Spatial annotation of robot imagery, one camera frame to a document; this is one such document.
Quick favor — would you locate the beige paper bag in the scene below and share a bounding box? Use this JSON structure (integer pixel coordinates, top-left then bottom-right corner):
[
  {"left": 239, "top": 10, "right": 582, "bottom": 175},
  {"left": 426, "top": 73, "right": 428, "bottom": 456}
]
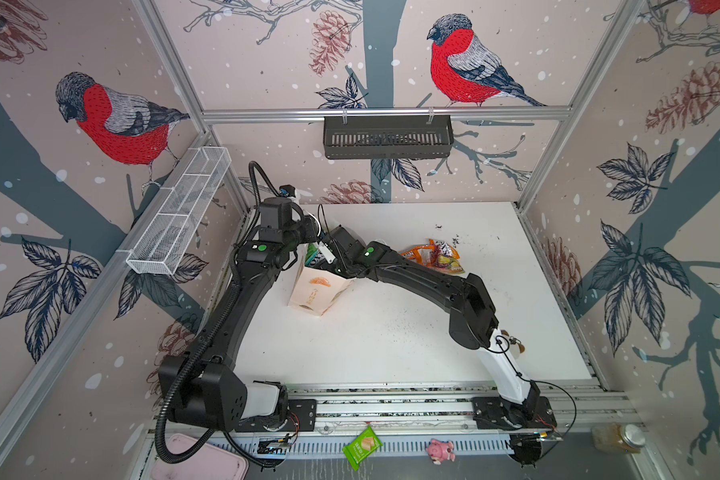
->
[{"left": 288, "top": 246, "right": 353, "bottom": 317}]

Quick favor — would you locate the orange Fox's candy bag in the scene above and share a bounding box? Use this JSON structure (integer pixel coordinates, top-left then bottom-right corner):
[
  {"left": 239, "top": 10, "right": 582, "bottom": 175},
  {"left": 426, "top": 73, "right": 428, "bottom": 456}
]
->
[{"left": 426, "top": 239, "right": 464, "bottom": 275}]

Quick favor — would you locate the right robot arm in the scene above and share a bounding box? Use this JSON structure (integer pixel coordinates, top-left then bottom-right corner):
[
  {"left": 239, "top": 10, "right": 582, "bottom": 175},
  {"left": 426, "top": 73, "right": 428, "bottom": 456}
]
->
[{"left": 320, "top": 226, "right": 545, "bottom": 429}]

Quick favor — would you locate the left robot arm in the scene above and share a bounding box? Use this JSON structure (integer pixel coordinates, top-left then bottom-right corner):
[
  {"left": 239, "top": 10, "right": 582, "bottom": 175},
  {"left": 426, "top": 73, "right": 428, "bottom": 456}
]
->
[{"left": 156, "top": 197, "right": 318, "bottom": 432}]

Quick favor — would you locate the green snack packet in bag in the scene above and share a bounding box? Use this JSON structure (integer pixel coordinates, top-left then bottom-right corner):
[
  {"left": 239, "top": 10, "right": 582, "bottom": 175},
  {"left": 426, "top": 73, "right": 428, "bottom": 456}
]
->
[{"left": 304, "top": 243, "right": 329, "bottom": 269}]

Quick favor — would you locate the black hanging metal shelf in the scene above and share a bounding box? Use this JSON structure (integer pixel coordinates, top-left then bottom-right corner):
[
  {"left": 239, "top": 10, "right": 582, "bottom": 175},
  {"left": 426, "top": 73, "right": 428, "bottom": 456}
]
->
[{"left": 323, "top": 115, "right": 454, "bottom": 160}]

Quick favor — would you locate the brown white plush toy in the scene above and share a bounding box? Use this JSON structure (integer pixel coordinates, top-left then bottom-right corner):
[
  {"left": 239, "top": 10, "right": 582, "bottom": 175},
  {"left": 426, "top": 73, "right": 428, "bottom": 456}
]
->
[{"left": 501, "top": 330, "right": 526, "bottom": 359}]

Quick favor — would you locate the pink pig toy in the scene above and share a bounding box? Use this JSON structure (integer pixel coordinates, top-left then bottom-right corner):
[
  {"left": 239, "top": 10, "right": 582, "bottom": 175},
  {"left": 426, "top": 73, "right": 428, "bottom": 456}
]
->
[{"left": 426, "top": 439, "right": 456, "bottom": 465}]

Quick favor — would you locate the pink tray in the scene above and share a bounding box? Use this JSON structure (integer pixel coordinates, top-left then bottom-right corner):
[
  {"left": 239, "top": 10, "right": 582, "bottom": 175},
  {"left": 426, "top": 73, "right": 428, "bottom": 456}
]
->
[{"left": 150, "top": 443, "right": 249, "bottom": 480}]

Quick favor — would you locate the glass jar with lid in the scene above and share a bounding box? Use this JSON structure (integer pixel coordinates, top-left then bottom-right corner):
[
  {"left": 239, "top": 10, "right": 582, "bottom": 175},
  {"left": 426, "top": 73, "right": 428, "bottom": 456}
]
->
[{"left": 591, "top": 423, "right": 646, "bottom": 454}]

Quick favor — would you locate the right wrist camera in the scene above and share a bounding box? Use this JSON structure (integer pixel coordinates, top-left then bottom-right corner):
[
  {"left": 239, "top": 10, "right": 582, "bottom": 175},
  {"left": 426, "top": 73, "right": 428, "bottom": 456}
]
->
[{"left": 317, "top": 242, "right": 336, "bottom": 264}]

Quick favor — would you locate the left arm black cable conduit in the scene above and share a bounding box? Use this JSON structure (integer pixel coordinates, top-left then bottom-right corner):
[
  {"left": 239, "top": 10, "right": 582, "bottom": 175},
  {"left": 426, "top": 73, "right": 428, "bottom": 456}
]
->
[{"left": 153, "top": 160, "right": 283, "bottom": 469}]

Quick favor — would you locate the white wire mesh basket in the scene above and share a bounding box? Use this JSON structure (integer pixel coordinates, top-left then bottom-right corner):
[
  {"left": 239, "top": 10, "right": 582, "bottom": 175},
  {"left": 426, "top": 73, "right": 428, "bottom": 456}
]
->
[{"left": 126, "top": 146, "right": 231, "bottom": 276}]

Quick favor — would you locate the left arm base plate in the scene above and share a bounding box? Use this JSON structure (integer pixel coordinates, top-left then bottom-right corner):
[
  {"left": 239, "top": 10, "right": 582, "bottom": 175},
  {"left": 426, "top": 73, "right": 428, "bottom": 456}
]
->
[{"left": 234, "top": 399, "right": 317, "bottom": 433}]

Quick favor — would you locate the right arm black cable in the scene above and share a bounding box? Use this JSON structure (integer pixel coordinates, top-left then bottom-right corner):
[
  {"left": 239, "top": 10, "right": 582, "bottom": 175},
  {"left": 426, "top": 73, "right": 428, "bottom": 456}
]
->
[{"left": 491, "top": 335, "right": 578, "bottom": 466}]

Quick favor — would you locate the aluminium rail frame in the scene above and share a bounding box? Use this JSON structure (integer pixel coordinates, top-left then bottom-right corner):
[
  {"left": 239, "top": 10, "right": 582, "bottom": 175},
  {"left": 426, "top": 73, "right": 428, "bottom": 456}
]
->
[{"left": 140, "top": 381, "right": 643, "bottom": 463}]

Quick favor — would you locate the aluminium horizontal frame bar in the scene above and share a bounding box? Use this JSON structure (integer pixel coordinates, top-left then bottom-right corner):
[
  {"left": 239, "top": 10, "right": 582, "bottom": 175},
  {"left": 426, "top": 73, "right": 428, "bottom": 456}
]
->
[{"left": 201, "top": 106, "right": 573, "bottom": 125}]

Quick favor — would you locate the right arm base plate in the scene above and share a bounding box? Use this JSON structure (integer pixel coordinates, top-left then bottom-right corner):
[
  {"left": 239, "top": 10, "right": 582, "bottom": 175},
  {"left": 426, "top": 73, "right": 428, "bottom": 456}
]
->
[{"left": 471, "top": 396, "right": 557, "bottom": 431}]

